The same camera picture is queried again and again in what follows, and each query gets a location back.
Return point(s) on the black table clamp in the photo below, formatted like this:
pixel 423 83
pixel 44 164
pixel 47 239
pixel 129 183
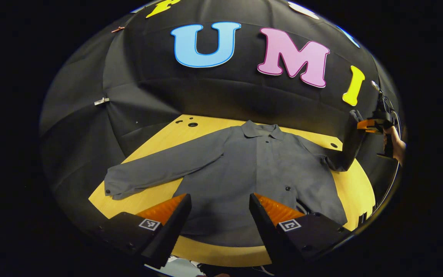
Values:
pixel 362 218

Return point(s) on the silver metal clip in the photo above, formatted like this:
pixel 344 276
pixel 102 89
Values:
pixel 101 101

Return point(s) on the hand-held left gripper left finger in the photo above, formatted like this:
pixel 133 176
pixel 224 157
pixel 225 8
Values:
pixel 175 227

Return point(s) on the black backdrop cloth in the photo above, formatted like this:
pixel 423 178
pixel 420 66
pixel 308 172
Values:
pixel 90 134

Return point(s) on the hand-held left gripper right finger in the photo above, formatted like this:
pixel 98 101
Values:
pixel 265 227

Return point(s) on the copper metal clip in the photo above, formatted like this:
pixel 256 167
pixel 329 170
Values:
pixel 117 29

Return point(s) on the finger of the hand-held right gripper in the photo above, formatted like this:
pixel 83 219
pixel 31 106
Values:
pixel 367 124

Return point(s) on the grey button-up shirt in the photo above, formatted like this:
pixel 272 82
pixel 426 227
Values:
pixel 244 161

